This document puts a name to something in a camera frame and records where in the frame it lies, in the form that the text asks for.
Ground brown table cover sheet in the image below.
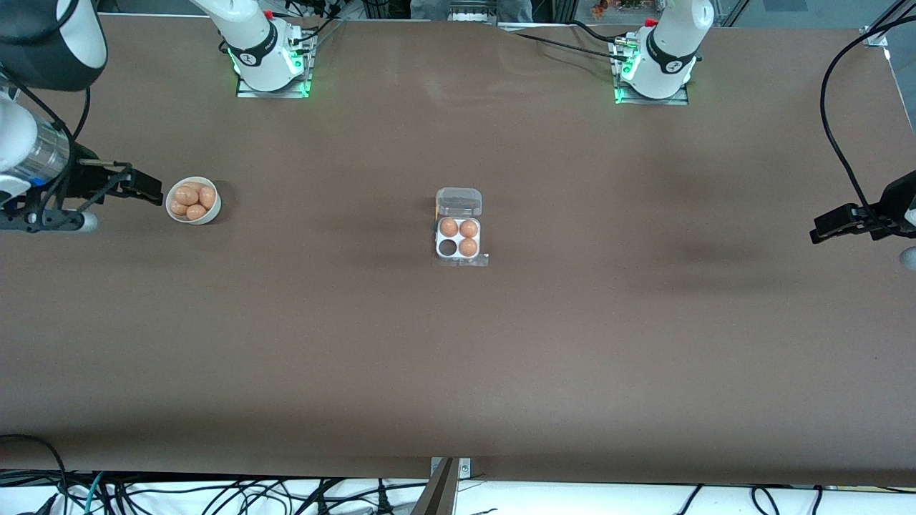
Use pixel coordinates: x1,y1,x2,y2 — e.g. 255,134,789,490
0,13,916,489

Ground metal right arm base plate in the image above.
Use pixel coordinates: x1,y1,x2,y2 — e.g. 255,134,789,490
236,32,313,99

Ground white ceramic bowl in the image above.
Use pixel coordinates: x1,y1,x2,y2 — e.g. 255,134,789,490
165,176,222,225

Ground thick black cable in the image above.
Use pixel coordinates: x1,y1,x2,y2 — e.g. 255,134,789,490
292,478,346,515

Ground clear plastic egg box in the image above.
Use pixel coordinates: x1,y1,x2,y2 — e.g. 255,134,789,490
433,187,489,268

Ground aluminium frame post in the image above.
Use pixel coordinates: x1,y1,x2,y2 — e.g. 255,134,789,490
862,0,916,48

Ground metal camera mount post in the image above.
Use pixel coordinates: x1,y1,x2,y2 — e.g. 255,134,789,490
410,456,472,515

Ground black looped floor cable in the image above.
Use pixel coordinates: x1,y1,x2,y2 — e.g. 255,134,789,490
0,433,69,505

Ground black base power cable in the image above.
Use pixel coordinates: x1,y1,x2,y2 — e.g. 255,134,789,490
570,20,634,45
288,0,346,46
512,31,630,62

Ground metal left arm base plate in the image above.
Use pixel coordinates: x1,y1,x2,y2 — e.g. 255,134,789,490
613,39,690,107

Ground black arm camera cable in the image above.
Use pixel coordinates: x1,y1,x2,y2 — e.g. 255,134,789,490
820,14,916,222
0,64,92,215

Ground teal cable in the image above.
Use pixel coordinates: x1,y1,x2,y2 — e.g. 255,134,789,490
84,472,107,514

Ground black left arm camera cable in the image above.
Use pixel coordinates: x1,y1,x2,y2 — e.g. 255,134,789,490
820,14,916,222

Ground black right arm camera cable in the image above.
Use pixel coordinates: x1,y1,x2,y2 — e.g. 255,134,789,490
0,64,92,215

